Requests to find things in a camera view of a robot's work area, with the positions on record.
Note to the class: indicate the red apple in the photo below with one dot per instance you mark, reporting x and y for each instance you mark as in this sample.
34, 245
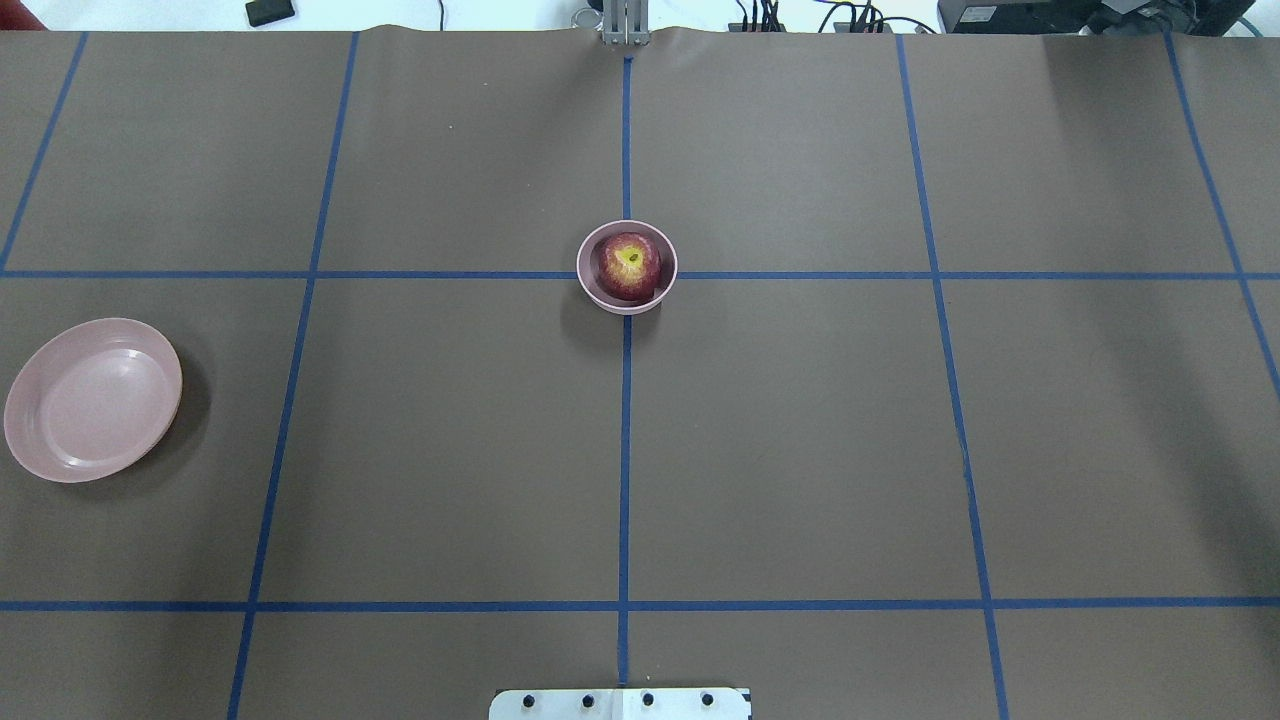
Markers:
629, 267

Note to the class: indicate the pink bowl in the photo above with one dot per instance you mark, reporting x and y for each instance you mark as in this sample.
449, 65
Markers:
587, 268

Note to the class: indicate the pink plate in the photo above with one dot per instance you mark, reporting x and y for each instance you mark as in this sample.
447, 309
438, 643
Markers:
93, 400

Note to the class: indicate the brown paper table cover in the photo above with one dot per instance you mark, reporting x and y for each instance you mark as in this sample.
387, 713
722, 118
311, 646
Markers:
963, 404

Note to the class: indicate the small black square device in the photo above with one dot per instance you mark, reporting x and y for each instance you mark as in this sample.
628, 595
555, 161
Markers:
260, 13

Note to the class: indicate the aluminium frame post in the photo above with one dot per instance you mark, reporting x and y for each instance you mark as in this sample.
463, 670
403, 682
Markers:
625, 22

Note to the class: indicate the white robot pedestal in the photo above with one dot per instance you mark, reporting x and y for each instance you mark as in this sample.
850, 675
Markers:
623, 703

